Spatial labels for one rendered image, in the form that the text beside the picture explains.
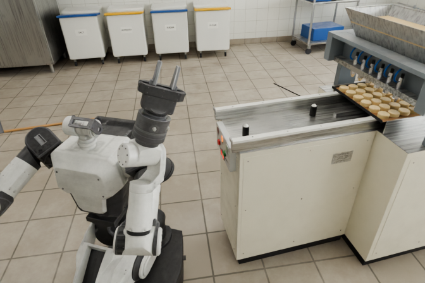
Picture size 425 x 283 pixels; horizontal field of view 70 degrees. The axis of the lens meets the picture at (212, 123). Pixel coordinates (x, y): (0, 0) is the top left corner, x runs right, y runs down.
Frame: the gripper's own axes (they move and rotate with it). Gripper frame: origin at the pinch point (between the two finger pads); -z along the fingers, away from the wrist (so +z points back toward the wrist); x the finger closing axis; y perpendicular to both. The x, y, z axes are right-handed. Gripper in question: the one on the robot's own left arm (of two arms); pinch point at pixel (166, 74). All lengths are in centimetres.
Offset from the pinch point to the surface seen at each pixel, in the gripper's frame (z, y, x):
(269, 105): 13, 60, -69
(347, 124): 6, 29, -93
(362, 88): -10, 57, -119
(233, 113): 22, 61, -52
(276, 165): 34, 32, -68
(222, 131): 30, 51, -44
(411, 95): -15, 19, -107
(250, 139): 24, 32, -49
